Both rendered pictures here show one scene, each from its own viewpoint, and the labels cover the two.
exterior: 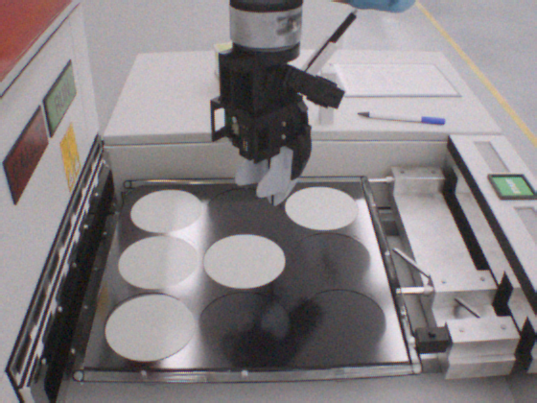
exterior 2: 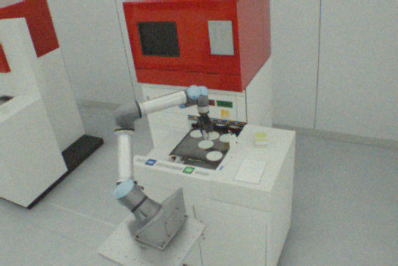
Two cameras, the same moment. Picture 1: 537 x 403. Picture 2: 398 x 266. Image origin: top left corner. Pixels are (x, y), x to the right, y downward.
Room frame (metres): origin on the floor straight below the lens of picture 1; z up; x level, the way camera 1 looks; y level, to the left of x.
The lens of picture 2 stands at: (1.53, -1.68, 2.18)
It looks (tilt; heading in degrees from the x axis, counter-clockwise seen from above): 31 degrees down; 120
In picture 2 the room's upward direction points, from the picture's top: 7 degrees counter-clockwise
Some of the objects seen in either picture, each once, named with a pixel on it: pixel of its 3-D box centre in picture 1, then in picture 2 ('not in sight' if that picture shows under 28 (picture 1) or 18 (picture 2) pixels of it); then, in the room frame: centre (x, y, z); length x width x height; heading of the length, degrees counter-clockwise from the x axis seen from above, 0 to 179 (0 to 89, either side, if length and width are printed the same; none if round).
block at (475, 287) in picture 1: (461, 288); not in sight; (0.51, -0.24, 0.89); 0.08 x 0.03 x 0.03; 92
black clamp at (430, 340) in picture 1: (431, 339); not in sight; (0.43, -0.18, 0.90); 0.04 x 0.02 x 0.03; 92
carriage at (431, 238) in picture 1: (441, 265); not in sight; (0.59, -0.24, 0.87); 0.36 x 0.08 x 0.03; 2
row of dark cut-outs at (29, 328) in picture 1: (64, 231); (215, 120); (0.54, 0.24, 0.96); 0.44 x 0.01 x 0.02; 2
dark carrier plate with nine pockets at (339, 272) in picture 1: (244, 261); (205, 144); (0.56, 0.03, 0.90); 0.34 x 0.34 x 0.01; 2
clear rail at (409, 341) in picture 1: (386, 258); (193, 159); (0.57, -0.15, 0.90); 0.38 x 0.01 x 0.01; 2
